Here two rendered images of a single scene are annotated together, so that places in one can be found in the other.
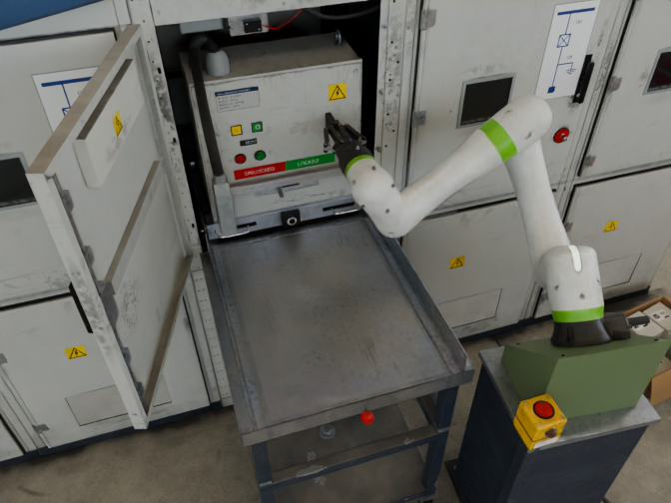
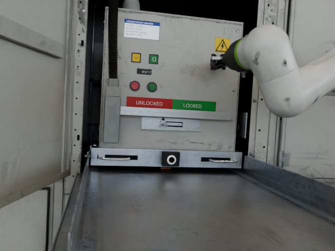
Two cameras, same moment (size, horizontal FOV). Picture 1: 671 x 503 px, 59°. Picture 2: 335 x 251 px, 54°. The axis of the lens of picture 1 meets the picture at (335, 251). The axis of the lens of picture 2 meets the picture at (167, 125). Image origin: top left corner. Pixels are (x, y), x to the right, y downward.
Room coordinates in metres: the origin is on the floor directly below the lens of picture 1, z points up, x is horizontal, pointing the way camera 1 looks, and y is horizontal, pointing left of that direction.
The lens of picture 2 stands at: (0.40, 0.05, 1.07)
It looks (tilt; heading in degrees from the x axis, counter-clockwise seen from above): 3 degrees down; 6
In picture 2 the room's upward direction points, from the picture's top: 3 degrees clockwise
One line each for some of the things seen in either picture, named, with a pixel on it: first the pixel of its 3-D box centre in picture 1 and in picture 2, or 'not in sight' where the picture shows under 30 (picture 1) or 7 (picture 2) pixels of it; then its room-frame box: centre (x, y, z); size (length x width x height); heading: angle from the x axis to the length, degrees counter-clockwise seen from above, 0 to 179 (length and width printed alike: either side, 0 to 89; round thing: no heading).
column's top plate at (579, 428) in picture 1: (564, 384); not in sight; (0.96, -0.63, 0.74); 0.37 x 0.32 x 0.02; 103
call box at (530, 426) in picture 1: (538, 421); not in sight; (0.78, -0.48, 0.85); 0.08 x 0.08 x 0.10; 17
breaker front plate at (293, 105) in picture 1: (284, 149); (173, 85); (1.54, 0.15, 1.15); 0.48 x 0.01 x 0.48; 107
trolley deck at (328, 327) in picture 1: (324, 311); (201, 214); (1.17, 0.04, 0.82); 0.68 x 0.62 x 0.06; 17
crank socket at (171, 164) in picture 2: (291, 219); (170, 159); (1.52, 0.14, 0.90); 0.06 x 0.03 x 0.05; 107
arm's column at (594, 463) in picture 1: (534, 455); not in sight; (0.96, -0.63, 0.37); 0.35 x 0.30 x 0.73; 103
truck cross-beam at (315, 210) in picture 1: (288, 212); (168, 157); (1.55, 0.16, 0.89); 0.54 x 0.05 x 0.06; 107
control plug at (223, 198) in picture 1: (224, 204); (111, 114); (1.41, 0.33, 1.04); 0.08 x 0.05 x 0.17; 17
